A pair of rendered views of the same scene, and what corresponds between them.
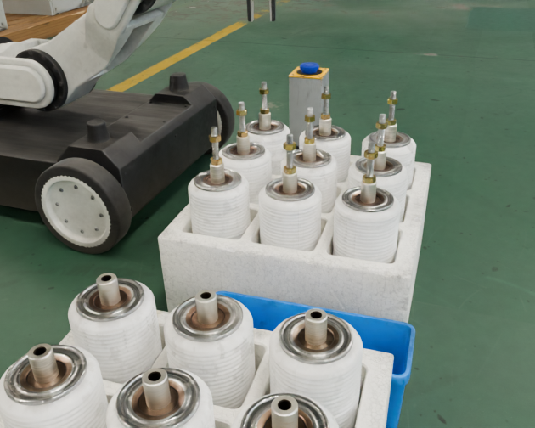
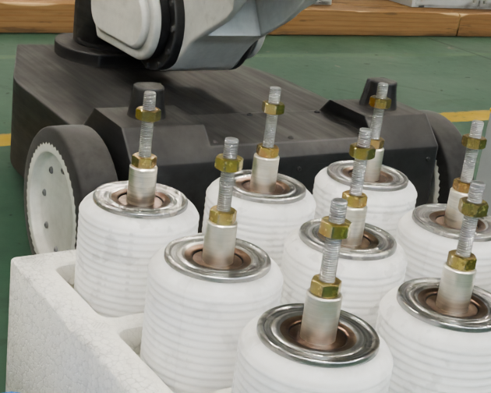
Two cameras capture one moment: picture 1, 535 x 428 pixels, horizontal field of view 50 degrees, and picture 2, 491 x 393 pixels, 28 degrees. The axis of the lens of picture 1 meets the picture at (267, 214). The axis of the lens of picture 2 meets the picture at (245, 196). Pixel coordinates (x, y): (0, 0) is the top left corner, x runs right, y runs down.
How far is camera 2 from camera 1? 0.51 m
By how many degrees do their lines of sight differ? 34
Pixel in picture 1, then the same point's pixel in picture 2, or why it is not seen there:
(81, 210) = (61, 213)
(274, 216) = (150, 293)
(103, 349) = not seen: outside the picture
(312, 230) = (212, 358)
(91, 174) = (78, 154)
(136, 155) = (182, 161)
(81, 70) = (203, 15)
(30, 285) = not seen: outside the picture
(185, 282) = (23, 362)
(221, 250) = (60, 319)
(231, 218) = (115, 274)
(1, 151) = (46, 97)
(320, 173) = not seen: hidden behind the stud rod
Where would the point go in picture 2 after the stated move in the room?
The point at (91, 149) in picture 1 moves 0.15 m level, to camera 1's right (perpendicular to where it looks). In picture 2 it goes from (113, 121) to (213, 157)
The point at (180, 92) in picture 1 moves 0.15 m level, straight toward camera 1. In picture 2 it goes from (368, 111) to (320, 132)
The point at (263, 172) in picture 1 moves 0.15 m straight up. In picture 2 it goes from (266, 237) to (291, 58)
